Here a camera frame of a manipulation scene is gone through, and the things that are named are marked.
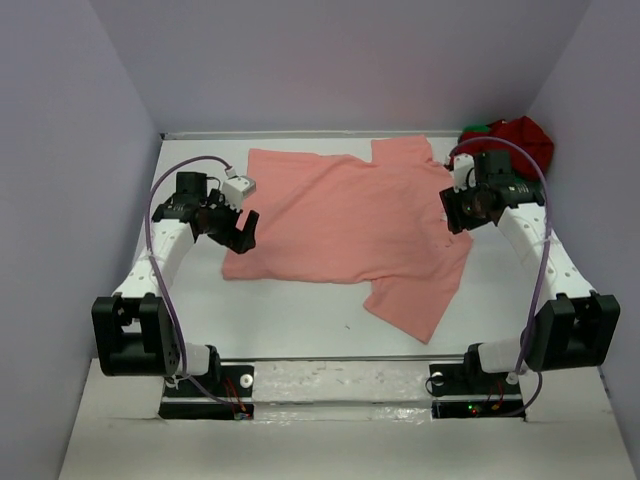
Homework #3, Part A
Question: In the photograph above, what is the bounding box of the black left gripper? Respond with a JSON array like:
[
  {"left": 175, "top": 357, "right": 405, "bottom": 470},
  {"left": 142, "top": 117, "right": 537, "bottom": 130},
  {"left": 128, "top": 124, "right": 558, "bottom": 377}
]
[{"left": 200, "top": 189, "right": 257, "bottom": 254}]

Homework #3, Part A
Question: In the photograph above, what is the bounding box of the pink t shirt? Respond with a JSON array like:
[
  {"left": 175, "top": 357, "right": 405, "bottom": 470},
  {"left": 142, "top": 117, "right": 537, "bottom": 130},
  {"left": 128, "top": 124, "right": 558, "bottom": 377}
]
[{"left": 222, "top": 136, "right": 472, "bottom": 342}]

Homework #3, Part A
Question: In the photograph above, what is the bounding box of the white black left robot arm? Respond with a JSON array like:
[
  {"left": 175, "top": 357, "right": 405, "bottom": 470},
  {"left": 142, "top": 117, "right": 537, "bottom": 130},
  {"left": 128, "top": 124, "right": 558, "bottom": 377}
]
[{"left": 91, "top": 172, "right": 259, "bottom": 395}]

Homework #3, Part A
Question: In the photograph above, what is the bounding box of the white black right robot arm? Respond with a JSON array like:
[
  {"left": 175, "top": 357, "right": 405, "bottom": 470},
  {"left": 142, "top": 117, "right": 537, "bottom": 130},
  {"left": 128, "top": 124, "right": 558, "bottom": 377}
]
[{"left": 440, "top": 150, "right": 621, "bottom": 392}]

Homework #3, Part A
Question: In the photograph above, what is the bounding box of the green t shirt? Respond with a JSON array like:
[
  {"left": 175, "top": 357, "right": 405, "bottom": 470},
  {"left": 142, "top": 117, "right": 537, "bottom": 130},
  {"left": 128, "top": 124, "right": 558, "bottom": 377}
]
[{"left": 462, "top": 122, "right": 546, "bottom": 196}]

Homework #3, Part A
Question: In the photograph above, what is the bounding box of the red t shirt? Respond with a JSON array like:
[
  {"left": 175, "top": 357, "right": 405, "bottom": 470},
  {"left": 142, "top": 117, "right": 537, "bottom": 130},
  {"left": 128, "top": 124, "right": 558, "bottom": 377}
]
[{"left": 455, "top": 116, "right": 555, "bottom": 181}]

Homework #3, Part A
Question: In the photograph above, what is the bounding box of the white foam strip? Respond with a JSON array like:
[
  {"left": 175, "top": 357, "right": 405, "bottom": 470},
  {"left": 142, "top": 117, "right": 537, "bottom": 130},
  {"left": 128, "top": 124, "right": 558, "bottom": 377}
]
[{"left": 251, "top": 360, "right": 433, "bottom": 424}]

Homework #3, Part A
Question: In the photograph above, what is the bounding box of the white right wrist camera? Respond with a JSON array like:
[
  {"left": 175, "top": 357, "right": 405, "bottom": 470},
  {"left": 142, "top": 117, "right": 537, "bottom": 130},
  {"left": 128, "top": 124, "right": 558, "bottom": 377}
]
[{"left": 445, "top": 153, "right": 476, "bottom": 192}]

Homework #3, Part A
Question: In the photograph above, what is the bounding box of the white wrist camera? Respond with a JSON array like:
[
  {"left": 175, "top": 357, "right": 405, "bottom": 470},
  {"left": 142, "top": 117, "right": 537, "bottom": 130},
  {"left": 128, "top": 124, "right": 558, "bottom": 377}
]
[
  {"left": 445, "top": 153, "right": 476, "bottom": 192},
  {"left": 220, "top": 168, "right": 257, "bottom": 211}
]

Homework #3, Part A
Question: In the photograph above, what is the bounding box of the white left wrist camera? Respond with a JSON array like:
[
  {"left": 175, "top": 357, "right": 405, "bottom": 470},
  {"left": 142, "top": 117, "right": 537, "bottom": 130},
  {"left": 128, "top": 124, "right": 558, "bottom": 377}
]
[{"left": 220, "top": 168, "right": 257, "bottom": 211}]

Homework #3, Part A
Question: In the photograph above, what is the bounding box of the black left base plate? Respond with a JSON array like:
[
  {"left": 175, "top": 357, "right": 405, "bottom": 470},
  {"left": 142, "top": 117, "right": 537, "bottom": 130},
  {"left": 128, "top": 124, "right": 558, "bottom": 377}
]
[{"left": 158, "top": 363, "right": 255, "bottom": 421}]

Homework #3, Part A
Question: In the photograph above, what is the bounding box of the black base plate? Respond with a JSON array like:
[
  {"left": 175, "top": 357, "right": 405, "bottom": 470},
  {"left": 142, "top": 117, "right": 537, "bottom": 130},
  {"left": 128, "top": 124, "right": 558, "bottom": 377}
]
[
  {"left": 425, "top": 363, "right": 525, "bottom": 420},
  {"left": 158, "top": 363, "right": 255, "bottom": 421}
]

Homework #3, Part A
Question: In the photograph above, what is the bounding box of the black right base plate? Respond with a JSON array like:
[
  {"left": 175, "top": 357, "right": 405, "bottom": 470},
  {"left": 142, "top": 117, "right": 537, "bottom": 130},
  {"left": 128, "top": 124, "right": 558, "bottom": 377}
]
[{"left": 425, "top": 363, "right": 525, "bottom": 420}]

